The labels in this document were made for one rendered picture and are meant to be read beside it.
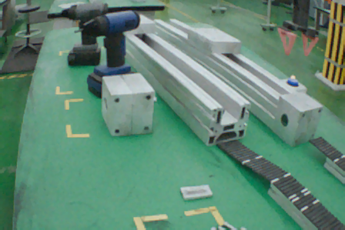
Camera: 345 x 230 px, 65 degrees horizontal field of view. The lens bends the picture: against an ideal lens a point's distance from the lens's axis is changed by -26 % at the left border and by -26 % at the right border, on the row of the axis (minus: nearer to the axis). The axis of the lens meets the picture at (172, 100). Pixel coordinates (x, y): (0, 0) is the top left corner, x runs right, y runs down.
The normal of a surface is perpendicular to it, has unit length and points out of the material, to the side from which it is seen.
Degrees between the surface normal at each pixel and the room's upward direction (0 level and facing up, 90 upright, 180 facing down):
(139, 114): 90
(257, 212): 0
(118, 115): 90
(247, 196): 0
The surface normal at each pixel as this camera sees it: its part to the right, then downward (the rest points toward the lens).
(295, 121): -0.91, 0.11
